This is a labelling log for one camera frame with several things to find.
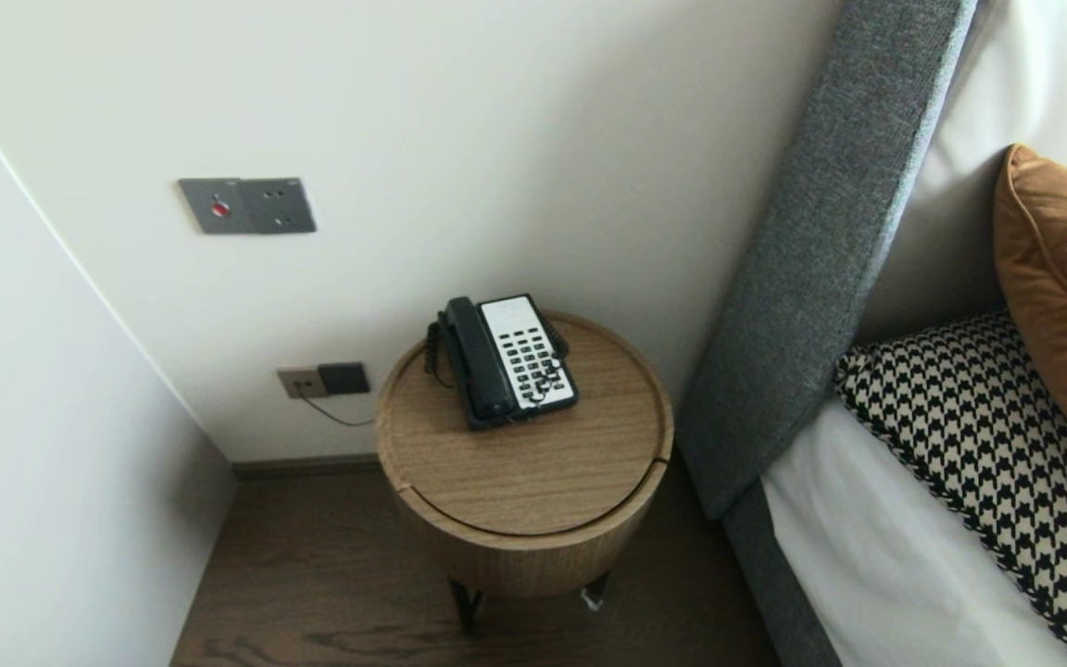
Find black telephone base white keypad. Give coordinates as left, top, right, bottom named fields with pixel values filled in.
left=436, top=294, right=581, bottom=432

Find black telephone handset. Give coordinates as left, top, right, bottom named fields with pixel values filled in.
left=444, top=296, right=521, bottom=423

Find dark grey power socket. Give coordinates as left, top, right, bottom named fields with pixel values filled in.
left=317, top=361, right=371, bottom=396

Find brown wooden baseboard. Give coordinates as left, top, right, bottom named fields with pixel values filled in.
left=232, top=452, right=384, bottom=480

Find black metal table legs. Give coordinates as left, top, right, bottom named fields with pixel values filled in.
left=448, top=573, right=610, bottom=638

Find grey fabric headboard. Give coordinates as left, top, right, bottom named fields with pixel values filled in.
left=677, top=0, right=984, bottom=522

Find beige upholstered headboard panel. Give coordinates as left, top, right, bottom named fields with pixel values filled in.
left=853, top=144, right=1021, bottom=346

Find white bed sheet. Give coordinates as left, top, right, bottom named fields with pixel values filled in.
left=760, top=398, right=1067, bottom=667

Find black white houndstooth pillow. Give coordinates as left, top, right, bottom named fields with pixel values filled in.
left=835, top=308, right=1067, bottom=667

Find thin black telephone cable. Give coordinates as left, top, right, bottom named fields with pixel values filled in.
left=300, top=394, right=377, bottom=429

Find beige wall data socket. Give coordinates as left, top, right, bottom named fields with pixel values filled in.
left=276, top=367, right=329, bottom=400

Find grey wall switch panel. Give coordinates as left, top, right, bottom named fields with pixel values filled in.
left=177, top=176, right=318, bottom=235

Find grey fabric bed frame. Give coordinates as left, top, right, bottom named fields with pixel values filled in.
left=722, top=480, right=845, bottom=667

